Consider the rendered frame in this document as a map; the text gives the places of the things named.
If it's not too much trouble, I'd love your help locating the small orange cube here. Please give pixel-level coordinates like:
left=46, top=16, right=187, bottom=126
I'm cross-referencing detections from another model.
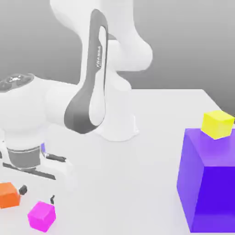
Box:
left=0, top=181, right=22, bottom=209

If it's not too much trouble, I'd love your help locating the large purple box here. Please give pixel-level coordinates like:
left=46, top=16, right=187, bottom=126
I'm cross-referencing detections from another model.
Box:
left=176, top=128, right=235, bottom=234

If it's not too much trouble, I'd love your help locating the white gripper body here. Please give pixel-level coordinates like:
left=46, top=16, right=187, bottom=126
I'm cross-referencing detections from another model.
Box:
left=0, top=160, right=60, bottom=194

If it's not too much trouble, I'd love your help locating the small magenta cube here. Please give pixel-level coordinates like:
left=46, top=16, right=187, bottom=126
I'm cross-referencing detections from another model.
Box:
left=27, top=201, right=57, bottom=233

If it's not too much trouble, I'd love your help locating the small yellow cube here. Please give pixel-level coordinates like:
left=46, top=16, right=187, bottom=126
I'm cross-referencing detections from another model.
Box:
left=200, top=110, right=235, bottom=140

